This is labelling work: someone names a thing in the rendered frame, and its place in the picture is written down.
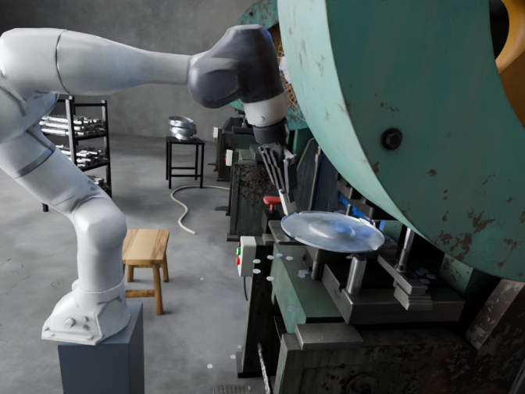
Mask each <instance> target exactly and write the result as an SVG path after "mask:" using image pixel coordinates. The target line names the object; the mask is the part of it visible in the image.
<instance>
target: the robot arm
mask: <svg viewBox="0 0 525 394"><path fill-rule="evenodd" d="M142 84H166V85H176V86H187V87H188V90H189V92H190V95H191V97H192V98H193V99H194V101H195V102H197V103H198V104H200V105H201V106H204V107H205V108H209V109H218V108H220V107H222V106H225V105H227V104H229V103H231V102H233V101H235V100H237V99H239V98H241V101H242V103H243V106H244V109H245V114H246V117H247V120H248V123H249V124H252V125H253V127H252V128H253V131H254V135H255V139H256V141H257V142H258V143H259V144H262V146H260V147H259V152H260V153H261V155H262V158H263V160H264V163H265V165H266V169H267V171H268V173H269V176H270V179H271V181H272V183H273V185H276V186H277V189H279V193H280V198H281V202H282V205H283V208H284V213H285V214H286V215H288V216H289V215H290V214H292V213H294V212H295V211H297V207H296V203H295V197H294V193H293V191H294V190H295V189H297V188H298V179H297V165H296V163H297V160H298V156H297V155H296V154H294V155H292V154H291V153H290V152H289V147H288V144H287V142H286V138H287V136H288V135H289V133H290V131H289V127H288V121H287V118H286V117H285V116H286V115H287V114H288V94H287V93H284V88H283V85H282V83H281V82H280V69H279V65H278V61H277V53H276V49H275V47H274V44H273V40H272V38H271V35H270V32H269V31H268V30H267V29H266V28H265V27H262V26H260V25H258V24H250V25H241V26H235V27H231V28H229V29H227V32H226V33H225V35H224V36H223V37H222V38H221V39H220V40H219V41H218V42H217V43H216V44H215V45H214V46H213V47H212V48H211V49H210V50H209V51H207V52H202V53H199V54H197V55H194V56H186V55H177V54H168V53H161V52H149V51H145V50H142V49H139V48H134V47H131V46H128V45H124V44H120V43H118V42H115V41H110V40H108V39H105V38H100V37H98V36H94V35H91V34H84V33H80V32H76V31H71V30H65V29H56V28H15V29H12V30H9V31H6V32H5V33H3V34H2V36H1V37H0V168H1V169H2V170H4V171H5V172H6V173H7V174H8V175H9V176H10V177H12V179H13V180H15V181H16V182H17V183H19V184H20V185H21V186H23V187H24V188H25V189H26V190H28V192H30V193H31V194H32V195H34V196H35V197H36V198H37V199H39V200H40V201H41V202H43V203H44V204H47V205H49V206H50V207H52V208H53V209H55V210H57V211H59V212H60V213H62V214H64V215H65V216H67V217H69V218H70V220H71V221H72V223H73V224H74V227H75V230H76V233H77V243H78V252H77V266H78V275H79V279H78V280H76V281H75V282H74V283H73V284H72V288H73V291H72V292H70V293H69V294H67V295H65V296H63V297H62V298H61V300H60V301H59V302H58V303H57V304H56V306H55V309H54V310H53V313H52V315H51V316H50V317H49V318H48V319H47V320H46V322H45V324H44V327H43V328H42V336H41V339H48V340H55V341H61V342H74V343H80V344H87V345H94V346H95V345H97V344H98V343H100V342H101V341H102V340H104V339H105V338H108V337H109V336H111V335H114V334H116V333H118V332H119V331H121V330H122V329H123V328H125V327H126V326H127V325H128V322H129V320H130V311H129V309H128V307H127V304H126V300H125V291H126V287H125V280H124V275H123V254H122V253H123V242H124V239H125V238H126V235H127V223H126V219H125V216H124V214H123V213H122V212H121V210H120V209H119V207H118V206H117V205H116V204H115V203H114V201H113V200H112V199H111V198H110V197H109V196H108V194H106V193H105V192H104V191H103V190H102V189H101V188H100V187H99V186H98V185H96V183H94V182H93V180H92V179H90V178H89V177H88V176H87V175H86V174H84V173H83V172H82V171H81V170H80V169H79V168H78V167H77V166H76V165H75V164H74V163H73V162H72V161H71V160H70V159H69V158H68V157H67V156H66V155H65V154H64V153H63V152H62V151H61V150H60V149H59V148H58V147H57V146H55V145H54V144H53V143H52V142H50V141H49V140H48V139H47V138H46V137H45V136H44V135H43V134H42V132H41V129H40V124H39V123H40V122H41V118H47V117H48V115H49V114H50V112H51V111H52V110H53V109H54V107H55V104H56V102H57V100H58V97H59V94H68V95H85V96H98V95H111V94H114V93H117V92H118V91H122V90H125V89H127V88H131V87H133V86H138V85H142Z"/></svg>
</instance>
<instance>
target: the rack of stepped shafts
mask: <svg viewBox="0 0 525 394"><path fill-rule="evenodd" d="M69 97H70V99H58V100H57V102H65V103H66V112H67V114H65V115H52V116H48V117H47V118H42V119H43V120H44V121H41V122H40V123H39V124H40V125H42V126H43V127H40V129H41V132H42V134H43V135H51V134H55V135H62V136H69V138H70V143H69V144H68V145H57V147H58V148H59V149H60V150H61V151H62V152H63V153H64V154H65V155H66V156H67V157H68V158H69V159H70V160H71V161H72V162H73V163H74V164H75V165H76V166H77V167H78V168H79V169H80V170H81V171H82V172H84V171H88V170H93V169H95V168H99V167H103V166H105V170H106V182H104V180H105V179H104V178H100V177H96V176H91V175H87V176H88V177H89V178H90V179H92V180H93V182H94V183H96V185H98V186H99V187H100V188H101V189H102V190H103V191H104V192H105V193H107V194H108V196H109V197H110V198H111V199H113V198H112V183H111V167H110V152H109V122H108V107H107V100H102V103H75V98H74V96H69ZM81 106H102V115H103V124H100V123H101V120H99V119H92V118H91V117H86V116H76V108H75V107H81ZM99 128H103V129H99ZM103 133H104V134H103ZM86 135H87V136H86ZM78 136H82V137H78ZM101 137H104V143H105V154H102V153H103V152H104V151H103V150H101V149H95V148H92V147H86V146H80V145H78V141H81V140H87V139H92V138H101ZM104 158H105V159H104ZM103 162H104V163H103ZM42 208H43V212H48V205H47V204H44V203H42Z"/></svg>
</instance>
